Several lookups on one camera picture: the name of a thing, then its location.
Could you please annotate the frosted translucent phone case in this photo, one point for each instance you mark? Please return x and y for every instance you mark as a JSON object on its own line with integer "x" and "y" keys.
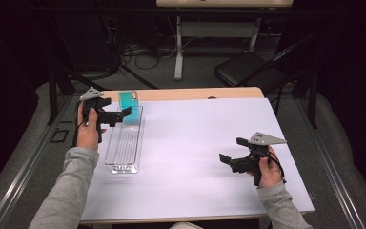
{"x": 129, "y": 105}

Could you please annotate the black metal stand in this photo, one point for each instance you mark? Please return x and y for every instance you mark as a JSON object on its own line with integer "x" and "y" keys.
{"x": 53, "y": 92}

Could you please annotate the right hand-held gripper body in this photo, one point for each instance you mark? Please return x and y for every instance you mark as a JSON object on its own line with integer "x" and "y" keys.
{"x": 257, "y": 149}

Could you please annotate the person's right hand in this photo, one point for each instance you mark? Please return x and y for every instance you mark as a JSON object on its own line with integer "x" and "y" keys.
{"x": 271, "y": 173}

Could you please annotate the aluminium floor rail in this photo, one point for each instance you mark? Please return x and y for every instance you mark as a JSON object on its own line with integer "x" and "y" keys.
{"x": 330, "y": 171}
{"x": 16, "y": 184}

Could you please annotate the person's left hand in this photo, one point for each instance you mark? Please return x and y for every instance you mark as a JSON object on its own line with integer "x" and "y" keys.
{"x": 88, "y": 133}

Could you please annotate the wooden table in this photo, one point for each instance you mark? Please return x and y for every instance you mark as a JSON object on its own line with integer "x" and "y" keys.
{"x": 178, "y": 94}

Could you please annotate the black equipment cabinet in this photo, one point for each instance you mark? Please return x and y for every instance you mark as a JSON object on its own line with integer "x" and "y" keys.
{"x": 85, "y": 41}

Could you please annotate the black horizontal bar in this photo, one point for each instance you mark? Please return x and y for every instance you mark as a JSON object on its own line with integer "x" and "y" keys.
{"x": 139, "y": 10}

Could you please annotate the person's leg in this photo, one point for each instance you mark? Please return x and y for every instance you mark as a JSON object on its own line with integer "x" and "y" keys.
{"x": 186, "y": 226}

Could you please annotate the white-legged desk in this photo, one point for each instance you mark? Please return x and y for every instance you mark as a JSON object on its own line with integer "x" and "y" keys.
{"x": 222, "y": 3}

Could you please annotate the black folding chair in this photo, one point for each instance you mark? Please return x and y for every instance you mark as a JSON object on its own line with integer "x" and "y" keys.
{"x": 244, "y": 68}

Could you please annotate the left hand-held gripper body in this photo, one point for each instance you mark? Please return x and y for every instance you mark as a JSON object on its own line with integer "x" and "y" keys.
{"x": 103, "y": 117}

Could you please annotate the clear plastic tray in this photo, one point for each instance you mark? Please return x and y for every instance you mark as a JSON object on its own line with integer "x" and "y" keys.
{"x": 124, "y": 149}

